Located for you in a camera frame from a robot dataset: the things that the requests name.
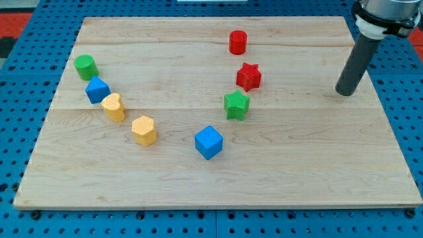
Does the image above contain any yellow hexagon block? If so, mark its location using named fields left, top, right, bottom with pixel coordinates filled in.
left=132, top=116, right=157, bottom=146

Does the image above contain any green star block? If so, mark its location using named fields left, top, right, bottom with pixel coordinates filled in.
left=223, top=90, right=250, bottom=121

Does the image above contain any green cylinder block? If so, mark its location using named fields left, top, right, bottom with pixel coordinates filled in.
left=73, top=54, right=99, bottom=81

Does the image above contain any red cylinder block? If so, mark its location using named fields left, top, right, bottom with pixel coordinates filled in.
left=229, top=30, right=248, bottom=55

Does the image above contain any blue pentagon block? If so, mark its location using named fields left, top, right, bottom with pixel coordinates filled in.
left=85, top=76, right=111, bottom=104

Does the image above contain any blue cube block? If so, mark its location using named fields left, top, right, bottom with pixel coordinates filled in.
left=194, top=126, right=223, bottom=160

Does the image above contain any yellow heart block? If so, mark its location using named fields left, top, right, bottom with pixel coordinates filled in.
left=100, top=93, right=125, bottom=122

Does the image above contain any red star block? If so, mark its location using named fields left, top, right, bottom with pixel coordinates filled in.
left=235, top=62, right=262, bottom=92

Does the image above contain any wooden board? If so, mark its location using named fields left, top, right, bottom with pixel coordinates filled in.
left=13, top=17, right=422, bottom=210

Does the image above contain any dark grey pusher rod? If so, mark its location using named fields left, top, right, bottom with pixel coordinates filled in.
left=335, top=33, right=381, bottom=97

